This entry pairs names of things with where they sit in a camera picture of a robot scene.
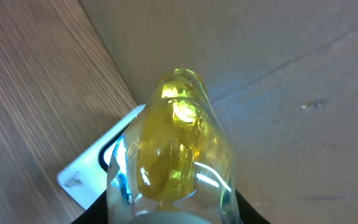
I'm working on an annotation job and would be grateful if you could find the yellow liquid bottle silver cap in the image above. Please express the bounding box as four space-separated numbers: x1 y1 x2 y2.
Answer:
106 68 241 224

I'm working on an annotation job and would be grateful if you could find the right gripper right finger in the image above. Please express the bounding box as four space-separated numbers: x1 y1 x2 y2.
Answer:
236 191 270 224

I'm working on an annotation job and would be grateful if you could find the white barcode scanner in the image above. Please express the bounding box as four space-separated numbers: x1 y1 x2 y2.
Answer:
57 105 145 210

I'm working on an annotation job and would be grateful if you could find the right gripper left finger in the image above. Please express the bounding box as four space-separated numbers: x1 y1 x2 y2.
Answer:
71 191 108 224

